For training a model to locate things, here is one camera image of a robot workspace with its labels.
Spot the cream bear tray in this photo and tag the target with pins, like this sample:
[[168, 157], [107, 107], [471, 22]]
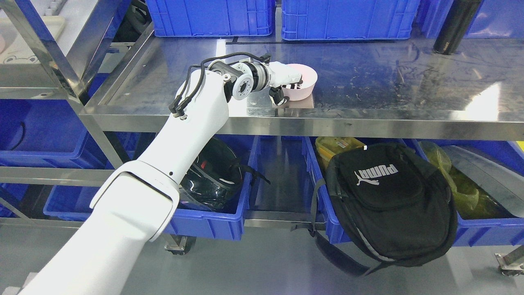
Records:
[[15, 50]]

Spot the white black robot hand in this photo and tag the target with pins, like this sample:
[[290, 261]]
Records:
[[279, 75]]

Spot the blue bin holding helmet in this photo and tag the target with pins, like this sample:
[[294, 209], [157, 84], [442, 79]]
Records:
[[229, 224]]

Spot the pink ikea bowl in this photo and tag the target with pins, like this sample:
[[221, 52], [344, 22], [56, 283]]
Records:
[[304, 89]]

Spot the blue bin left shelf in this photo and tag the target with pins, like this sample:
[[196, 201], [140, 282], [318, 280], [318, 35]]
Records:
[[45, 134]]

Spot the blue bin holding backpack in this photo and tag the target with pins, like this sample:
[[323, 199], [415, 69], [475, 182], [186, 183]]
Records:
[[470, 232]]

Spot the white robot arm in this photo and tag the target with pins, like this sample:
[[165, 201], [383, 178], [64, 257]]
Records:
[[138, 200]]

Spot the stainless steel shelf rack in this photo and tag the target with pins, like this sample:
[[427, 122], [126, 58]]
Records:
[[69, 70]]

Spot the yellow lidded container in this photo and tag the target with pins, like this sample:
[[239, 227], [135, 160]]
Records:
[[329, 146]]

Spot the blue crate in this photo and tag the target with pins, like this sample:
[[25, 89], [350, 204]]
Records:
[[212, 18], [323, 20]]

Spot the black motorcycle helmet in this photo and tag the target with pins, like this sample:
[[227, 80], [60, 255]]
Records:
[[214, 178]]

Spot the black puma backpack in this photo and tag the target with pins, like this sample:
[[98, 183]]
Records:
[[395, 206]]

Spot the blue crate top right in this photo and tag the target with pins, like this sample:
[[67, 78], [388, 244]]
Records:
[[323, 20]]

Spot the blue crate top left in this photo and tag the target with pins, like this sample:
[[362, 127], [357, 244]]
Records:
[[212, 18]]

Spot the yellow green plastic bag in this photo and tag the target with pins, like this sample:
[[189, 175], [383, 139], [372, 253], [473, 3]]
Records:
[[465, 191]]

